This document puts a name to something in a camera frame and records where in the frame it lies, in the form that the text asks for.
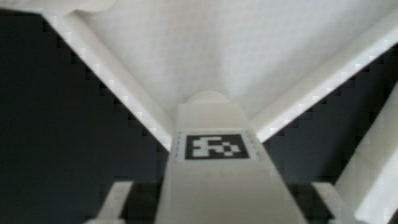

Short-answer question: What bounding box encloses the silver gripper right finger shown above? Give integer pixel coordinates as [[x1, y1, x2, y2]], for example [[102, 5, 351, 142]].
[[285, 181, 356, 224]]

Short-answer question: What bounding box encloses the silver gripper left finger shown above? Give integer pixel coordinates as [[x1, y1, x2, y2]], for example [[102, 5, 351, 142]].
[[81, 180, 164, 224]]

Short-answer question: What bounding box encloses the white desk leg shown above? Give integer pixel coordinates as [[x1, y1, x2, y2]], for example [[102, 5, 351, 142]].
[[154, 91, 307, 224]]

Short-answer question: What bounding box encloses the white desk top tray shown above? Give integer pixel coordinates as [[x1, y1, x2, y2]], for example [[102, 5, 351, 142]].
[[0, 0, 398, 142]]

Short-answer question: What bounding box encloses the white front fence rail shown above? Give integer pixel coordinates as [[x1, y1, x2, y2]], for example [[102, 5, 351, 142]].
[[335, 88, 398, 224]]

